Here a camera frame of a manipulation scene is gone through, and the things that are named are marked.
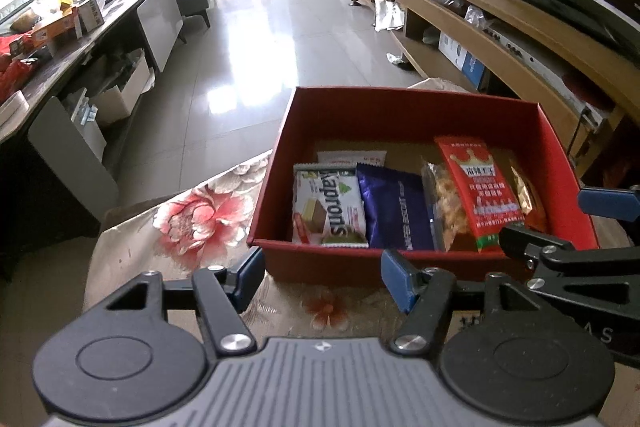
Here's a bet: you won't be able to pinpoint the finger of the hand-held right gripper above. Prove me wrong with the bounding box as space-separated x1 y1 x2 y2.
499 226 640 272
577 188 640 222

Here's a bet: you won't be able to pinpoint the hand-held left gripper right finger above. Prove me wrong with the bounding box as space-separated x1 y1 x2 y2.
380 248 543 356

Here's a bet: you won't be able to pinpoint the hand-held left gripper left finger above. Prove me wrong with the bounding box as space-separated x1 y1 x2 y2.
100 246 266 356

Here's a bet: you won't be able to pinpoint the gold wafer packet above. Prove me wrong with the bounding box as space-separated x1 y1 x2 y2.
509 157 548 230

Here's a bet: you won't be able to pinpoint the dark blue snack packet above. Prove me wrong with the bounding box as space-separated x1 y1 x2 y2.
355 163 436 252

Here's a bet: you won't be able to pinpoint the red packet with green stripe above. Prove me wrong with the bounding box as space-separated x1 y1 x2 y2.
434 136 527 254

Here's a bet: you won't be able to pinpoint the clear packet of yellow snacks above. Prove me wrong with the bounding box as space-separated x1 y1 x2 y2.
421 161 473 253

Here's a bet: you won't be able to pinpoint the white and green wafer packet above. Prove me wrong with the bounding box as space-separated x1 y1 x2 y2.
291 163 370 249

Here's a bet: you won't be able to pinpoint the white bun packet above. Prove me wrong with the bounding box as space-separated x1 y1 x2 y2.
316 150 388 170

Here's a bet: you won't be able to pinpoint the red cardboard box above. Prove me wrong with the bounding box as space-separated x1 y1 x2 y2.
246 87 601 285

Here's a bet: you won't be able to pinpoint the floral tablecloth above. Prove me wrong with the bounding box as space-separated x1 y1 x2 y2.
82 77 640 348

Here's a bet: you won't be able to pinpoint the blue and white box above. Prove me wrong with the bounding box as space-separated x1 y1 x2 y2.
439 32 487 91

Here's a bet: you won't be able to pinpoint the white storage bin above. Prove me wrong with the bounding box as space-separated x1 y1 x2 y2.
82 49 156 126

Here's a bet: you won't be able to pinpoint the silver bag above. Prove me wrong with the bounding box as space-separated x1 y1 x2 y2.
374 0 406 32

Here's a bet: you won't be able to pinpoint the dark sideboard with white doors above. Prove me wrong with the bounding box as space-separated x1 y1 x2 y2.
0 0 186 280

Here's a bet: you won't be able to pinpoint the red packages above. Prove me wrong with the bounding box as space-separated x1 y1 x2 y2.
0 34 37 104

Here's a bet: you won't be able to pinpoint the orange flat box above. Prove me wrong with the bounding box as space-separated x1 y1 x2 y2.
22 9 81 51

